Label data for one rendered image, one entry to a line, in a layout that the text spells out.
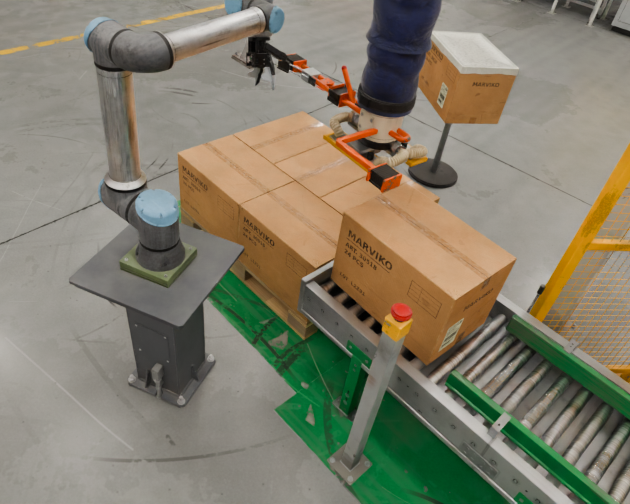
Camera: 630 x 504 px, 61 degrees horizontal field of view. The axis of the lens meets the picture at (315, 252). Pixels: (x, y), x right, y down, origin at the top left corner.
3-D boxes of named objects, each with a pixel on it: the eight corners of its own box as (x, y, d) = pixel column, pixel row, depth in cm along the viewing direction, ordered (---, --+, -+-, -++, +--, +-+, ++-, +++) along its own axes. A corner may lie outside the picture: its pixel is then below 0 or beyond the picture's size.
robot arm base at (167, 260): (168, 278, 202) (167, 259, 196) (125, 260, 205) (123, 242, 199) (194, 248, 216) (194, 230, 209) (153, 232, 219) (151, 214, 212)
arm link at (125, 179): (126, 231, 202) (104, 35, 152) (97, 209, 209) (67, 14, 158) (158, 214, 212) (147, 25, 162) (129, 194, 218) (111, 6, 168)
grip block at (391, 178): (399, 186, 185) (402, 174, 181) (381, 193, 180) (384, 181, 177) (383, 173, 189) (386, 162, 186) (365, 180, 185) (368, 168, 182)
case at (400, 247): (484, 323, 237) (517, 258, 211) (426, 366, 216) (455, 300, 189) (388, 247, 268) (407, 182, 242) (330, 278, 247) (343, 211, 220)
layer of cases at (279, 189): (422, 248, 334) (440, 197, 308) (306, 322, 278) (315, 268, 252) (297, 160, 393) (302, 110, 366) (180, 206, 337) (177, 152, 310)
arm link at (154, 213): (156, 255, 196) (154, 219, 184) (126, 232, 203) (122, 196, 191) (188, 236, 206) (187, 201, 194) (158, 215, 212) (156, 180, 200)
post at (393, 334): (360, 463, 240) (413, 319, 173) (349, 472, 236) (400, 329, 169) (349, 452, 243) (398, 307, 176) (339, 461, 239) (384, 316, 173)
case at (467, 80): (415, 83, 403) (429, 30, 376) (464, 85, 412) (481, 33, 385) (444, 123, 360) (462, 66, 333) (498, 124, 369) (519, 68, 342)
